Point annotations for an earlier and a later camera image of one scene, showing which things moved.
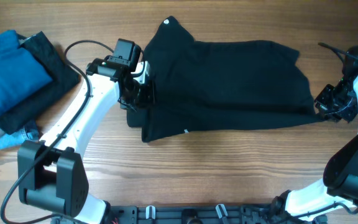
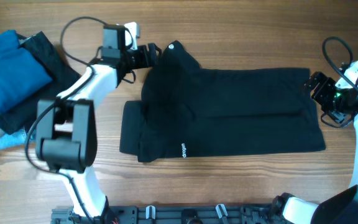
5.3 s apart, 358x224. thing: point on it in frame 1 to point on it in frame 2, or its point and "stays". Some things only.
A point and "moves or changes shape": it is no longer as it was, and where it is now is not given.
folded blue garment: x=10 y=75 stays
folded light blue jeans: x=13 y=139 stays
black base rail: x=196 y=214 stays
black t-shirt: x=220 y=83 moves or changes shape
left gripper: x=142 y=93 to x=151 y=55
